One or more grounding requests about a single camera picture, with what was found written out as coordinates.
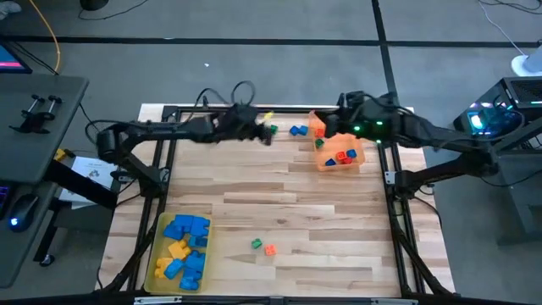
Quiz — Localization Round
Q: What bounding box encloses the white printed paper sheet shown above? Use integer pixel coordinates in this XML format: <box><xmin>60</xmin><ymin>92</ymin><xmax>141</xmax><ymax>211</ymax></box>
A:
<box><xmin>58</xmin><ymin>155</ymin><xmax>120</xmax><ymax>209</ymax></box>

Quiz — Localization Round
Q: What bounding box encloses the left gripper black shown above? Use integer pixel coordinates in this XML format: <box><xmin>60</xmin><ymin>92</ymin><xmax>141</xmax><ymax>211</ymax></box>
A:
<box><xmin>218</xmin><ymin>105</ymin><xmax>274</xmax><ymax>147</ymax></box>

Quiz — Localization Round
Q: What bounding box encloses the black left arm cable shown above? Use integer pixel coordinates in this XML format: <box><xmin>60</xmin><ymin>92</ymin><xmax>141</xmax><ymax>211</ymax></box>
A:
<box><xmin>192</xmin><ymin>80</ymin><xmax>257</xmax><ymax>114</ymax></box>

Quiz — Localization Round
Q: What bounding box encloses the silver metal bracket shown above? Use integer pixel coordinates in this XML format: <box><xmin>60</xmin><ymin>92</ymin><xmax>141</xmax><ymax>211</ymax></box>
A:
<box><xmin>370</xmin><ymin>297</ymin><xmax>420</xmax><ymax>305</ymax></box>
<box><xmin>133</xmin><ymin>296</ymin><xmax>183</xmax><ymax>305</ymax></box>

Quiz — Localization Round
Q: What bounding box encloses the yellow translucent plastic bin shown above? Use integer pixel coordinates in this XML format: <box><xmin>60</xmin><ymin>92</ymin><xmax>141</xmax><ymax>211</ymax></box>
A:
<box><xmin>143</xmin><ymin>211</ymin><xmax>213</xmax><ymax>296</ymax></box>

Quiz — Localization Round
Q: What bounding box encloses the dark grey side desk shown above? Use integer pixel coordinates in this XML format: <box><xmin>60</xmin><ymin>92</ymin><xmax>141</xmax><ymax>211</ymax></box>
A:
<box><xmin>0</xmin><ymin>75</ymin><xmax>91</xmax><ymax>290</ymax></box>

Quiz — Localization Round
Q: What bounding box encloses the black desk leg with caster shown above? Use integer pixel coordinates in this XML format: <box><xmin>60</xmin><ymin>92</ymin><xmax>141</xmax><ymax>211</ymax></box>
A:
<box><xmin>32</xmin><ymin>158</ymin><xmax>120</xmax><ymax>269</ymax></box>

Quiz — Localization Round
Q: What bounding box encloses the white floor cable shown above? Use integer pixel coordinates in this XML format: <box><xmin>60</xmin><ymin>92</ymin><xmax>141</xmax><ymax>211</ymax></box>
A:
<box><xmin>477</xmin><ymin>0</ymin><xmax>528</xmax><ymax>57</ymax></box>

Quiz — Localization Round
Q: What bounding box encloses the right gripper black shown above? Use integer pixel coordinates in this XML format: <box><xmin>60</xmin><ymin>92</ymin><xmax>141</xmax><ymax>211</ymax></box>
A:
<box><xmin>315</xmin><ymin>93</ymin><xmax>363</xmax><ymax>140</ymax></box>

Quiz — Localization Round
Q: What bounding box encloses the large yellow building block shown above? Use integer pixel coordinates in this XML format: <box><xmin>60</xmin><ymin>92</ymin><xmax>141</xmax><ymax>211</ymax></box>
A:
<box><xmin>168</xmin><ymin>239</ymin><xmax>191</xmax><ymax>260</ymax></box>
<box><xmin>153</xmin><ymin>257</ymin><xmax>173</xmax><ymax>280</ymax></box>

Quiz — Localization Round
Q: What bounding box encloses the black computer with coloured lights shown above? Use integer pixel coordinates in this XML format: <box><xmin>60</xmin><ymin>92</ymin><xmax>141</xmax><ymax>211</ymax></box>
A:
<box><xmin>451</xmin><ymin>75</ymin><xmax>542</xmax><ymax>148</ymax></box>

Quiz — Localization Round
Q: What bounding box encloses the backlit computer keyboard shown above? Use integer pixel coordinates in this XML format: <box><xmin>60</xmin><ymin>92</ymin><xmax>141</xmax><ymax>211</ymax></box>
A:
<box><xmin>0</xmin><ymin>182</ymin><xmax>12</xmax><ymax>218</ymax></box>

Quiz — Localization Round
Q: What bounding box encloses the person's shoe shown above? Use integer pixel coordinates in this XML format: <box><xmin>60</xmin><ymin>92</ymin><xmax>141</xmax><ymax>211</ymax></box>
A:
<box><xmin>0</xmin><ymin>0</ymin><xmax>22</xmax><ymax>20</ymax></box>

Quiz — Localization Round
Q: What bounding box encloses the black metal table frame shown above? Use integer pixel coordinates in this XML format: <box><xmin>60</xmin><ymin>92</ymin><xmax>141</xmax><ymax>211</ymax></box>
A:
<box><xmin>97</xmin><ymin>91</ymin><xmax>456</xmax><ymax>305</ymax></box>

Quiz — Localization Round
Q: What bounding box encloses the monitor with pink stripe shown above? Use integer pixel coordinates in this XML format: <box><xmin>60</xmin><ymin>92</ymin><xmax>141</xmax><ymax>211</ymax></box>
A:
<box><xmin>0</xmin><ymin>40</ymin><xmax>33</xmax><ymax>75</ymax></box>

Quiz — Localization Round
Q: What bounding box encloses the black stand with round base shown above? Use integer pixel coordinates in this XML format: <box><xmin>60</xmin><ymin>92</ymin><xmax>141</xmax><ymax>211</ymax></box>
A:
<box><xmin>79</xmin><ymin>0</ymin><xmax>110</xmax><ymax>12</ymax></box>

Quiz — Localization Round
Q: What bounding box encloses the black double clamp mount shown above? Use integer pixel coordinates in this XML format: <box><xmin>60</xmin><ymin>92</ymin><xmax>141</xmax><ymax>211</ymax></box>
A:
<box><xmin>8</xmin><ymin>93</ymin><xmax>65</xmax><ymax>136</ymax></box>

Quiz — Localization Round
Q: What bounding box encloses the grey metal stand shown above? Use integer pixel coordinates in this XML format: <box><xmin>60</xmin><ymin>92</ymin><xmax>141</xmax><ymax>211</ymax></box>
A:
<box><xmin>465</xmin><ymin>114</ymin><xmax>542</xmax><ymax>247</ymax></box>

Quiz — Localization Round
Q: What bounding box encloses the orange translucent plastic bin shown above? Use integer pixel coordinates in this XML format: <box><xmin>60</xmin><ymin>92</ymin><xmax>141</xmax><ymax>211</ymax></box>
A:
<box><xmin>307</xmin><ymin>108</ymin><xmax>367</xmax><ymax>173</ymax></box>

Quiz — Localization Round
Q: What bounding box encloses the black computer mouse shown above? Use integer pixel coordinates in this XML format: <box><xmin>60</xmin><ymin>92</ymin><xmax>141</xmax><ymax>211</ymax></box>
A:
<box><xmin>8</xmin><ymin>193</ymin><xmax>41</xmax><ymax>233</ymax></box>

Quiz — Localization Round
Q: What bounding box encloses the white round device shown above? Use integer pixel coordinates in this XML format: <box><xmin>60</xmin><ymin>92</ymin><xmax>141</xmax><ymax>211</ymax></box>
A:
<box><xmin>510</xmin><ymin>43</ymin><xmax>542</xmax><ymax>78</ymax></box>

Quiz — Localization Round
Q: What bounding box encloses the black floor cable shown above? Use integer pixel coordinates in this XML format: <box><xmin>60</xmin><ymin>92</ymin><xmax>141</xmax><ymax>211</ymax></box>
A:
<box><xmin>77</xmin><ymin>0</ymin><xmax>150</xmax><ymax>21</ymax></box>

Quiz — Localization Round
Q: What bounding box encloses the yellow cable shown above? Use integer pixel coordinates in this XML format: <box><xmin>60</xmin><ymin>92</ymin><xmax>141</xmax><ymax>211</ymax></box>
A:
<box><xmin>27</xmin><ymin>0</ymin><xmax>63</xmax><ymax>75</ymax></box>

